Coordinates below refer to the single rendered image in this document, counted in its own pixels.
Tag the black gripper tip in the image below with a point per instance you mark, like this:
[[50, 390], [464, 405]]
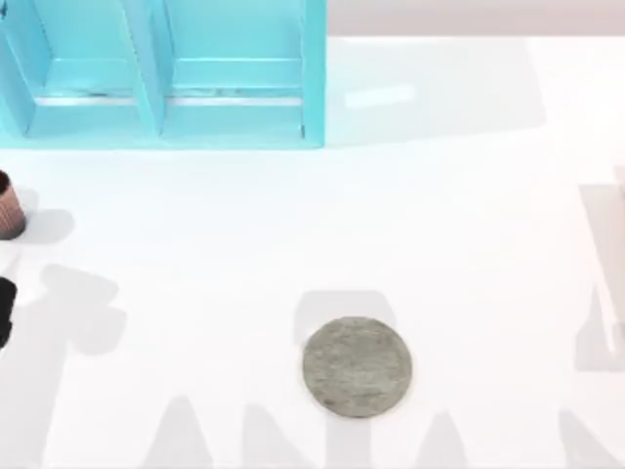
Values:
[[6, 305]]

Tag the light blue rack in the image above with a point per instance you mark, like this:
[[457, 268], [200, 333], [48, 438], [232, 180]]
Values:
[[234, 73]]

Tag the brown ribbed cup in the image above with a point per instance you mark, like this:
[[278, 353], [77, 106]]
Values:
[[8, 215]]

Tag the round grey stone coaster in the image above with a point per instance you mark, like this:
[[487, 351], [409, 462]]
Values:
[[357, 367]]

